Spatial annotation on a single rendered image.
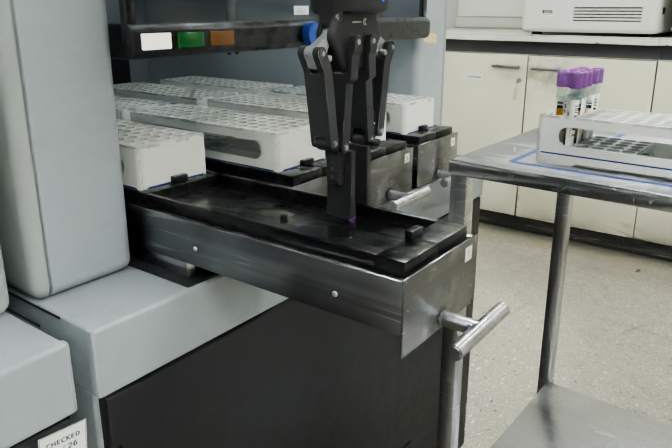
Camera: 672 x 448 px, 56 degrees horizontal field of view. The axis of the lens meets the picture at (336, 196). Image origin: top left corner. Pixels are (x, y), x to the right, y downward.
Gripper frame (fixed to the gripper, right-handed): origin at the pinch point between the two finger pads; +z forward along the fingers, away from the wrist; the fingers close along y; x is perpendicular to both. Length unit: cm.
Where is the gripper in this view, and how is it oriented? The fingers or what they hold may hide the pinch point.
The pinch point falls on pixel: (349, 180)
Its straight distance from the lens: 65.4
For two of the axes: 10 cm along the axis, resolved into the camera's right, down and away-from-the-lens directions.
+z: 0.0, 9.6, 2.9
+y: -6.0, 2.3, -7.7
